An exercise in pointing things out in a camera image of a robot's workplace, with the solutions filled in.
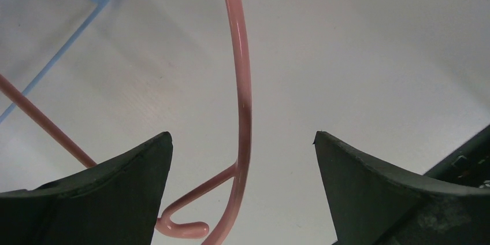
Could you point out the pink curved plastic hanger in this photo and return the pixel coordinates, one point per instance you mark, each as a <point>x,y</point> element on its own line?
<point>238,171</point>

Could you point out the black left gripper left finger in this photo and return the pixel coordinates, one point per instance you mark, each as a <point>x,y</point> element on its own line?
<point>115,202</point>

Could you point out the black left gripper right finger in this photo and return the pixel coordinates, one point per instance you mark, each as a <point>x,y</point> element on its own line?
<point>374,202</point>

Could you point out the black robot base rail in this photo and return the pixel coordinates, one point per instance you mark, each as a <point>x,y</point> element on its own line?
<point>468,165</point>

